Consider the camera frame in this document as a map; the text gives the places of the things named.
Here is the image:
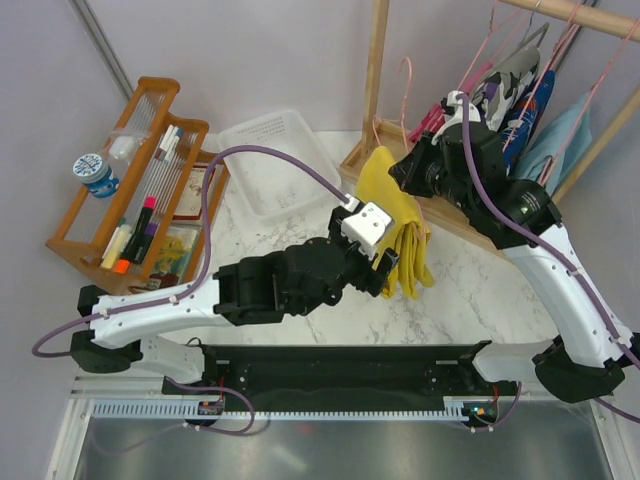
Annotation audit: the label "wooden clothes rack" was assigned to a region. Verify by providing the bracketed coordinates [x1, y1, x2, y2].
[338, 0, 640, 256]

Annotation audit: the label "light blue trousers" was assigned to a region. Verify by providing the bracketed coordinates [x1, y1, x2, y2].
[514, 93, 592, 195]

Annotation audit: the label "white marker pens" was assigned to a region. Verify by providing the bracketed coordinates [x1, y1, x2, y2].
[153, 124, 183, 162]

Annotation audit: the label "pale yellow highlighter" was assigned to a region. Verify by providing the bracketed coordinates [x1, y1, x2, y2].
[100, 224, 131, 270]

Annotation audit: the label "blue patterned trousers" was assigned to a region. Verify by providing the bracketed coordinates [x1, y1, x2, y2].
[500, 70, 556, 175]

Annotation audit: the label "purple black highlighter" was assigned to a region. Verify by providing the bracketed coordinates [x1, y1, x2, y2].
[132, 222, 158, 265]

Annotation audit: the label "pink hanger of blue trousers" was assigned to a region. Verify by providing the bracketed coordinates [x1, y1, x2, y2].
[503, 1, 583, 157]

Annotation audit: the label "pink hanger of camouflage trousers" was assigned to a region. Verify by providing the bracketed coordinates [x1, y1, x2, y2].
[457, 1, 525, 94]

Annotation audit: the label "pink hanger of light trousers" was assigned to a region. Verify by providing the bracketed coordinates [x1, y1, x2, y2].
[537, 24, 636, 186]

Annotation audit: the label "yellow trousers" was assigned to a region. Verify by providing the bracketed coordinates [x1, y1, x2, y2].
[355, 146, 435, 300]

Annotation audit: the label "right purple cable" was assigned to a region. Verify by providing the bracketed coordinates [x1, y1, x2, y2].
[459, 94, 640, 426]

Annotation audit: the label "pink black highlighter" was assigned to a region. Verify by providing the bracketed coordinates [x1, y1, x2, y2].
[126, 196, 157, 251]

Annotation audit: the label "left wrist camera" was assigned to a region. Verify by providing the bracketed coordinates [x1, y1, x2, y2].
[340, 195, 394, 260]

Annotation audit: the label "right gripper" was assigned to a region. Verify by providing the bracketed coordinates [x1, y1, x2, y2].
[391, 129, 477, 215]

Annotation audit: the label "pink hanger of yellow trousers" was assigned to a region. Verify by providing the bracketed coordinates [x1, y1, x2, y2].
[372, 56, 434, 246]

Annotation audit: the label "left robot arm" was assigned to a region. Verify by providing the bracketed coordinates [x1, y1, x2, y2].
[70, 202, 398, 393]

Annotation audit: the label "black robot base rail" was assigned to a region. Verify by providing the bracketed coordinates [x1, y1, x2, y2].
[162, 342, 551, 414]

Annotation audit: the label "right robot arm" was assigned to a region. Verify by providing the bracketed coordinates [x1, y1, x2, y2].
[388, 122, 639, 403]

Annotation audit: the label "white earbuds case in bag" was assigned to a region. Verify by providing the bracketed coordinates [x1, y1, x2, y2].
[109, 135, 136, 161]

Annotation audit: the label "orange highlighter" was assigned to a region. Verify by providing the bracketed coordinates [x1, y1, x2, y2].
[113, 259, 131, 274]

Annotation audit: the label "white plastic basket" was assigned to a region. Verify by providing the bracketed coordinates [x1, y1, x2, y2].
[217, 110, 341, 224]

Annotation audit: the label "grey purple camouflage trousers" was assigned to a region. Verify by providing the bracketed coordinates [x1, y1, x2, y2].
[471, 45, 540, 131]

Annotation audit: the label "yellow illustrated book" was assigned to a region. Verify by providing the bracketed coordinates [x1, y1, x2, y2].
[144, 224, 199, 291]

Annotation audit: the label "white cable duct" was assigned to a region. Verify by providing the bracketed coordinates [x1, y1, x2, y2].
[90, 399, 495, 422]

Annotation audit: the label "pink camouflage trousers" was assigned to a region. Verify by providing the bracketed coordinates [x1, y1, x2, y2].
[408, 103, 445, 143]

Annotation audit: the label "blue lidded jar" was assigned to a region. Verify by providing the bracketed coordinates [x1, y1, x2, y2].
[72, 153, 120, 199]

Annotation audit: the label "wooden desk organizer shelf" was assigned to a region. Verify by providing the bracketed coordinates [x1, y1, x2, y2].
[46, 77, 214, 294]

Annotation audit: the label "red bordered card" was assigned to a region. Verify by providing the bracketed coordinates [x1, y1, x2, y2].
[173, 164, 220, 223]

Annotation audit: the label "grey metal hanger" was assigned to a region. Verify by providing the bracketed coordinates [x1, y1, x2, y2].
[517, 0, 550, 49]

